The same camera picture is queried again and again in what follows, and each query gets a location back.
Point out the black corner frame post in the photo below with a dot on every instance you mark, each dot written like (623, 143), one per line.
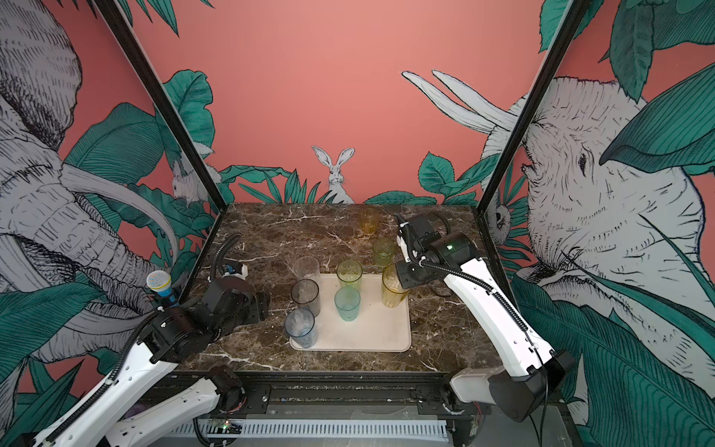
(573, 17)
(114, 17)

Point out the short amber tumbler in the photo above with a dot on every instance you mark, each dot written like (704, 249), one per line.
(369, 220)

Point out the black front mounting rail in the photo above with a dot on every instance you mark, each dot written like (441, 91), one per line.
(427, 391)

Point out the pale blue tall tumbler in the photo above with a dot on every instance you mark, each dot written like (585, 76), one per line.
(300, 326)

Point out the short green tumbler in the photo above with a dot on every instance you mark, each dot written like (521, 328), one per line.
(383, 252)

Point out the frosted teal textured tumbler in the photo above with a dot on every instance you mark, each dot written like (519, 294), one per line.
(347, 301)

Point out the tall green tumbler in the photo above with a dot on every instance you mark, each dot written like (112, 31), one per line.
(349, 273)

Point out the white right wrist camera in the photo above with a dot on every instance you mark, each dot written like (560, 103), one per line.
(416, 232)

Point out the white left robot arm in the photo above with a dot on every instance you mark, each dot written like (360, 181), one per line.
(165, 339)

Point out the black corner frame post left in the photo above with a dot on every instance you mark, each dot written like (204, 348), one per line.
(114, 17)

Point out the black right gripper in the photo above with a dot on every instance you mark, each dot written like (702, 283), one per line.
(406, 281)

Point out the tall amber tumbler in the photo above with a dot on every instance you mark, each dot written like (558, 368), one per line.
(392, 292)

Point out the white ribbed vent strip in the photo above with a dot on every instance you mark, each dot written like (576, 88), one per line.
(420, 430)

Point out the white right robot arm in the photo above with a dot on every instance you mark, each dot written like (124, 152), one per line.
(532, 370)

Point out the clear tall plastic tumbler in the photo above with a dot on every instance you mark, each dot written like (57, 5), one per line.
(306, 267)

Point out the blue toy microphone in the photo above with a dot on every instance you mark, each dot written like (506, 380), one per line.
(160, 283)

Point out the black corner frame post right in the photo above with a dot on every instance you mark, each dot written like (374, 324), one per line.
(573, 17)

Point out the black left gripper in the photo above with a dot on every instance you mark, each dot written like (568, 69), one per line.
(259, 304)

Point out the smoky grey tall tumbler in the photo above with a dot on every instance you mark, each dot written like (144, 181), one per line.
(306, 293)

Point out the green lit circuit board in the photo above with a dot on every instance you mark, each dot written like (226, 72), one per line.
(219, 428)

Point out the white plastic tray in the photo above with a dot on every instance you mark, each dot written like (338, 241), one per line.
(377, 328)

